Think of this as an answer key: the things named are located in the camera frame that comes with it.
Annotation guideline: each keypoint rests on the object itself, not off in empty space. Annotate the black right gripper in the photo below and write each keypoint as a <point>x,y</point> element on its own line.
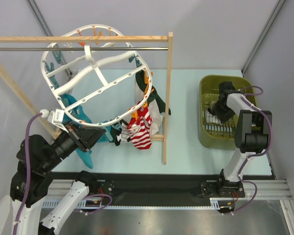
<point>220,107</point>

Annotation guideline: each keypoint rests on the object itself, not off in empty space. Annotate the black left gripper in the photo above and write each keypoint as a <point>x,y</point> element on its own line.
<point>85,138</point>

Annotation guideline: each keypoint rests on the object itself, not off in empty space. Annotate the white pinstriped black-toe sock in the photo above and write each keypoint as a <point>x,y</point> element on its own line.
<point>123,136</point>
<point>210,118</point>

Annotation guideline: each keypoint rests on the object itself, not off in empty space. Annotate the teal clothes peg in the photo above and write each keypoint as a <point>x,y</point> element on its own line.
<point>58,56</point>
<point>116,128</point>

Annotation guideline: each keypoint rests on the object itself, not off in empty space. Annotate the orange clothes peg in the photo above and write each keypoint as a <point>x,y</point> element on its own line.
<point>147,83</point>
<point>97,31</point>
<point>134,115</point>

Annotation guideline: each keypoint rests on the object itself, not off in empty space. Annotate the red white santa sock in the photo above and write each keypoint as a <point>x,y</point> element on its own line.
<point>139,138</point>

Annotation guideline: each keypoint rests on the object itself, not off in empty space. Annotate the red white striped sock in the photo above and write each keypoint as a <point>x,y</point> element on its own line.
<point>145,119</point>

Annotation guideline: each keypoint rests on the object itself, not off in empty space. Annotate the green and white garment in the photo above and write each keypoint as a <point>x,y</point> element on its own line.
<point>156,104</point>

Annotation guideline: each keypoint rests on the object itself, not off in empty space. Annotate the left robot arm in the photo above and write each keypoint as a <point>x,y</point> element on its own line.
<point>29,186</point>

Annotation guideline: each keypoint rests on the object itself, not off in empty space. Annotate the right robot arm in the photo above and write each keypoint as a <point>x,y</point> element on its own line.
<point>252,136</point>

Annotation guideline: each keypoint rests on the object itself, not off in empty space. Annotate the olive green plastic basket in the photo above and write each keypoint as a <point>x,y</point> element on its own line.
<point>213,135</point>

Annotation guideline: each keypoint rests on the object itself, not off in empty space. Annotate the metal hanging rod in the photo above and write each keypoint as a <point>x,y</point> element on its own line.
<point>83,48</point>

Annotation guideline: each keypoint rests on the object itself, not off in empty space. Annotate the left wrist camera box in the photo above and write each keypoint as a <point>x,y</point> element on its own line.
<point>54,117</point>

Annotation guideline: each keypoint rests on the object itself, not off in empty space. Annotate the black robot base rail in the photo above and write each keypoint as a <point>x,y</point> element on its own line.
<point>165,190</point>

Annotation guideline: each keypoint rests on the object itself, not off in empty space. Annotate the wooden clothes rack frame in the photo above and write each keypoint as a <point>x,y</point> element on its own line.
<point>114,39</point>

